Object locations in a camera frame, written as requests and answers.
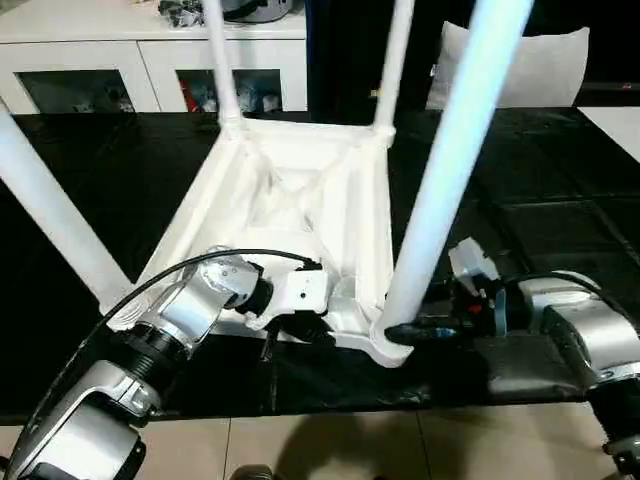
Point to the white plastic table top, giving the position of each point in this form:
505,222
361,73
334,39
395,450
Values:
280,225

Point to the white plastic table leg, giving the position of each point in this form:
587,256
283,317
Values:
392,65
50,190
222,60
450,175

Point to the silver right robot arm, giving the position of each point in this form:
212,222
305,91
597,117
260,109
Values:
590,335

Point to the black work mat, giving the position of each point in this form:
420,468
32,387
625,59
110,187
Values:
550,200

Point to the small white cup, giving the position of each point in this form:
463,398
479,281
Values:
206,103
270,102

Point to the tall white jar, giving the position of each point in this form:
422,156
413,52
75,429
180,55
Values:
248,97

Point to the white flat sheet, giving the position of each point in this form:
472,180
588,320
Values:
612,130

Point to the small red bottle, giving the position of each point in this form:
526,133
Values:
189,97

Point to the grey printed cushion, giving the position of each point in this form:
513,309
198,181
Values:
545,70

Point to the black tall furniture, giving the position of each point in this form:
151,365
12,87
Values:
340,50

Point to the dark crumpled cloth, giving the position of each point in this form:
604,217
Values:
180,12

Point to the white glass-door cabinet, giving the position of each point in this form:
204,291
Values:
100,50

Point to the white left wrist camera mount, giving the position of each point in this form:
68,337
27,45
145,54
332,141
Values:
305,290

